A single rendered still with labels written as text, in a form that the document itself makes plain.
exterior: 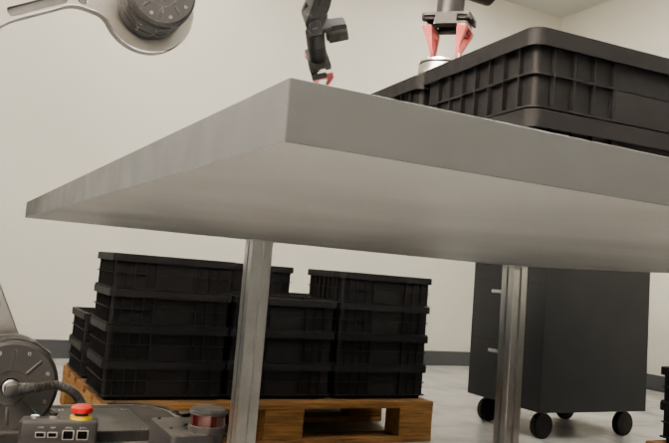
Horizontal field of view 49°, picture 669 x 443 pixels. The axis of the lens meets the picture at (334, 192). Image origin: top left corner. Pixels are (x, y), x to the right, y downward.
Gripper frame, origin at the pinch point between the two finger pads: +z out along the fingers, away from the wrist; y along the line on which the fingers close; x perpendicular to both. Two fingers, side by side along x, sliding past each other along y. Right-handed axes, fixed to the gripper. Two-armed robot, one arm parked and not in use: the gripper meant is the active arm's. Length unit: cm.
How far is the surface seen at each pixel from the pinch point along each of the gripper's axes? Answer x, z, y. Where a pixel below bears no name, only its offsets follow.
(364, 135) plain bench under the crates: 102, 38, -26
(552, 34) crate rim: 47, 12, -28
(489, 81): 41.4, 16.5, -19.2
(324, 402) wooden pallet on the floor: -96, 90, 58
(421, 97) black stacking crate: 26.6, 15.1, -4.5
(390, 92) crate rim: 21.6, 12.9, 3.0
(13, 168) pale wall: -151, 11, 279
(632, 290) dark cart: -199, 38, -34
